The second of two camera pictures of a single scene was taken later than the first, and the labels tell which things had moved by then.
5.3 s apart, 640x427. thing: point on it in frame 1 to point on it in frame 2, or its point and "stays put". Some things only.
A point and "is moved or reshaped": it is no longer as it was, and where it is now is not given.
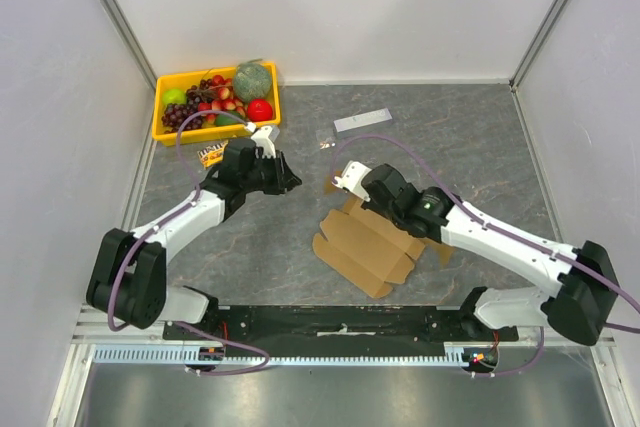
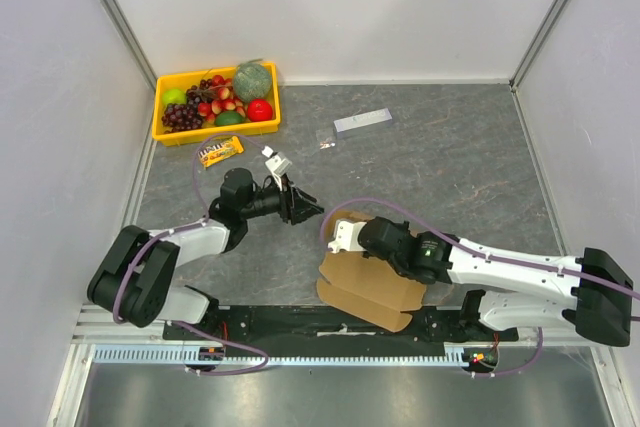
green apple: x=174 y=96 stays put
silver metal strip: x=362 y=122 stays put
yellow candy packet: x=213 y=154 stays put
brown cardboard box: x=367 y=248 is moved or reshaped
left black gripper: x=284 y=177 to x=288 y=203
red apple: x=259 y=110 stays put
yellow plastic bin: x=185 y=81 stays put
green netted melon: x=252 y=81 stays put
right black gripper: x=376 y=187 to x=367 y=235
